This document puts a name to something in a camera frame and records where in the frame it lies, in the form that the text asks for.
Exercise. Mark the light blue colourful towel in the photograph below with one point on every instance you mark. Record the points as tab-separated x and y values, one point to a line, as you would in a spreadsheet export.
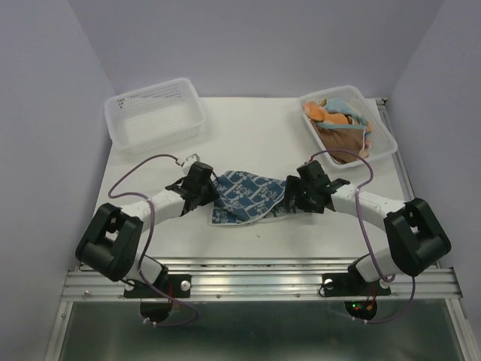
355	117

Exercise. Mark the left white plastic basket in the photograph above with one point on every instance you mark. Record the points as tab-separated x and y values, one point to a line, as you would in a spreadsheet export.
154	116

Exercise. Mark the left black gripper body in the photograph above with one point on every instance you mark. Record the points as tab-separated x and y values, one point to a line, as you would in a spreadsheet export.
207	193

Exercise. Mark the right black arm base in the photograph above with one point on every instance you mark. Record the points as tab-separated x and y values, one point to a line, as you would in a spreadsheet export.
347	285

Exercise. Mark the right white plastic basket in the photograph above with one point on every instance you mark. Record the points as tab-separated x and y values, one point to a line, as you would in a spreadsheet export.
383	143

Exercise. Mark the blue white patterned towel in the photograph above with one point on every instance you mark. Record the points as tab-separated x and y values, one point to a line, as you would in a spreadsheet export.
246	198

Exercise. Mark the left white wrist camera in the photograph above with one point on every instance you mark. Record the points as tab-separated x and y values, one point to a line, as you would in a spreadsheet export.
189	159

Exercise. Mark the white plastic basket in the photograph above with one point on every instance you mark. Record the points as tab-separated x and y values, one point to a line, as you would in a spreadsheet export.
154	116
383	143

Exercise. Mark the right aluminium side rail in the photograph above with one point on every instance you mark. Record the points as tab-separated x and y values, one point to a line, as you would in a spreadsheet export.
397	157

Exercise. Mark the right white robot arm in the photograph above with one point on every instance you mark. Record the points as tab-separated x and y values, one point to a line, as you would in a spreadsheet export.
415	238

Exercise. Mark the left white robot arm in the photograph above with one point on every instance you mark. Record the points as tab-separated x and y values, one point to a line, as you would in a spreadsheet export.
111	240

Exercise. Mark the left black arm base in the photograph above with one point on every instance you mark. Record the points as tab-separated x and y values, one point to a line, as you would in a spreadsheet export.
174	285

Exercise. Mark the aluminium mounting rail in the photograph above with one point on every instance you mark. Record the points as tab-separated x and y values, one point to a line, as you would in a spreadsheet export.
256	279

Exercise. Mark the orange plush towel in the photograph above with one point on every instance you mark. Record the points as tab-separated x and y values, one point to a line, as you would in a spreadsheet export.
321	117

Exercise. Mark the brown bear towel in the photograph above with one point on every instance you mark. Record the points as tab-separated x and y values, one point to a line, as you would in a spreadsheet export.
346	145

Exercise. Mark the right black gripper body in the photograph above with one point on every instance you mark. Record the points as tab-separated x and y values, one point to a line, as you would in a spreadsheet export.
305	200

